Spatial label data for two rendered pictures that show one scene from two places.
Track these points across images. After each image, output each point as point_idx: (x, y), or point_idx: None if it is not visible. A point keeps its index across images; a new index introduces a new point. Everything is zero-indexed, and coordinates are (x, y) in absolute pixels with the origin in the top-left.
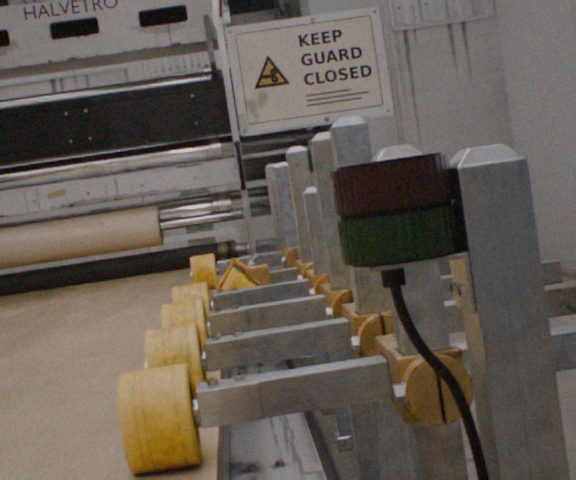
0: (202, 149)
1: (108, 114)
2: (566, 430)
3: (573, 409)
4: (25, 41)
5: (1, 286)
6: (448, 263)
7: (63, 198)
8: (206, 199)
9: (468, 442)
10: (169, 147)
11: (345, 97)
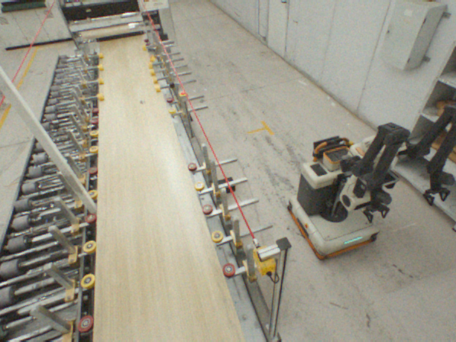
0: (134, 13)
1: (116, 6)
2: (202, 57)
3: (205, 52)
4: None
5: (102, 40)
6: (177, 59)
7: (111, 23)
8: (137, 22)
9: (186, 59)
10: (128, 12)
11: (160, 4)
